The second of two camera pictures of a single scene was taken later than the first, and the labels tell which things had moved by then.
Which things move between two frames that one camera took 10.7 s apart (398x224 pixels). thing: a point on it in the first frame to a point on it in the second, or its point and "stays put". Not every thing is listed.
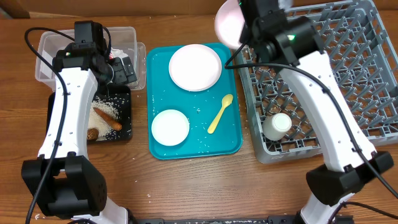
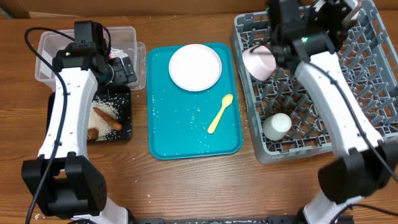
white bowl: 170,127 to 359,5
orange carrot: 107,120 stays put
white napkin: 117,53 stays put
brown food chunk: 92,134 stays put
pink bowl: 229,21 to 259,61
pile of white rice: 96,121 stays put
